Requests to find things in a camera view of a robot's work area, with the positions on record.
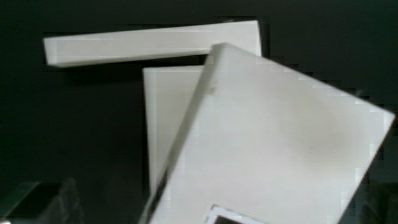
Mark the white cabinet body box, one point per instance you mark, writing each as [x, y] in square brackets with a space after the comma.
[170, 86]

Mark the white cabinet top block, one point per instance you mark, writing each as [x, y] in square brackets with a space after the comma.
[275, 147]

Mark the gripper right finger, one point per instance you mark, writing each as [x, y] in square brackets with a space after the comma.
[378, 202]

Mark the white U-shaped fence frame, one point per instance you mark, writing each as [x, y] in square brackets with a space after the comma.
[150, 44]

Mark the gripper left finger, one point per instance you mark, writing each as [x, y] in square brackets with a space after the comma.
[44, 203]

